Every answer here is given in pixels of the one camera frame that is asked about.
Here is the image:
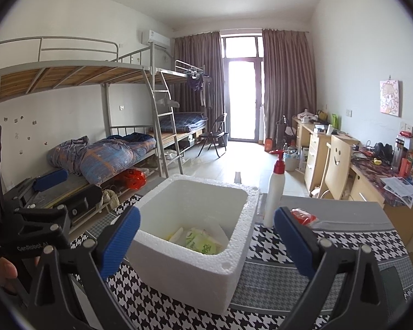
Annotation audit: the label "left hand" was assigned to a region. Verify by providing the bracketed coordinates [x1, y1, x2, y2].
[0, 258, 18, 295]

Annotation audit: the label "white tissue paper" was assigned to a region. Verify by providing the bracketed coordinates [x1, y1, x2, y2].
[166, 217, 229, 249]

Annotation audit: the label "brown curtain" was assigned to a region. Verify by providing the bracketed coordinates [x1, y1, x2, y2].
[262, 29, 317, 139]
[173, 31, 224, 130]

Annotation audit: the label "blue patterned quilt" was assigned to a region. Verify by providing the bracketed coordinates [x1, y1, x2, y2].
[47, 133, 156, 186]

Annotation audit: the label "metal bunk bed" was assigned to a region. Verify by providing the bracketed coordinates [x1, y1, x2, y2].
[151, 59, 211, 167]
[0, 36, 180, 234]

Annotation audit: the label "red plastic bag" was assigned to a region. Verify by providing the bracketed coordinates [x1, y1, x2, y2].
[117, 169, 147, 190]

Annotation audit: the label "white styrofoam box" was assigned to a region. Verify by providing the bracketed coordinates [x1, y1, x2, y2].
[126, 174, 260, 314]

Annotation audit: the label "white air conditioner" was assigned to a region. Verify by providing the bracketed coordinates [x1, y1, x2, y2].
[142, 30, 171, 49]

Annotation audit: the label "wooden desk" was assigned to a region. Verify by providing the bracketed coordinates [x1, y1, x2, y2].
[292, 117, 413, 245]

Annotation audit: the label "dark green smartphone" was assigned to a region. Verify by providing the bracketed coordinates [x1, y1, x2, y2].
[378, 258, 413, 303]

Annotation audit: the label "white papers on desk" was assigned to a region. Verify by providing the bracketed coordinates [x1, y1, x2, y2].
[381, 177, 413, 209]

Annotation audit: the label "wall picture canvas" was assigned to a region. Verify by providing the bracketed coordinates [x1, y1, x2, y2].
[380, 79, 401, 117]

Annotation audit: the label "wooden smiley chair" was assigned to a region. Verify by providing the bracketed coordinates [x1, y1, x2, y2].
[318, 135, 359, 200]

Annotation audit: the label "green tissue packet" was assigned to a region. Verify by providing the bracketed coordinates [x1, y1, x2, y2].
[186, 228, 224, 255]

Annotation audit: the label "black folding chair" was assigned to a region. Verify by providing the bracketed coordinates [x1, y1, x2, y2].
[198, 112, 227, 158]

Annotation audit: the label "brown right curtain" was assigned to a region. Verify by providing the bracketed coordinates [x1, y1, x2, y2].
[262, 29, 317, 139]

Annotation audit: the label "blue liquid bottle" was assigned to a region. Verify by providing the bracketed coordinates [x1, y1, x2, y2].
[234, 171, 242, 184]

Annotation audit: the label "white lotion pump bottle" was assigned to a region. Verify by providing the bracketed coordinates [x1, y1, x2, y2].
[263, 150, 285, 228]

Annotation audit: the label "red snack wrapper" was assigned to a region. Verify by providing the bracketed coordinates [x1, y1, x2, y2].
[290, 208, 319, 227]

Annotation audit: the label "houndstooth table cloth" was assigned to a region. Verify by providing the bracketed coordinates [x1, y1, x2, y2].
[70, 194, 413, 330]

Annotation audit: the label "brown left curtain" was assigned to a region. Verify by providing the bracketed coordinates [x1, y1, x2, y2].
[173, 31, 224, 130]

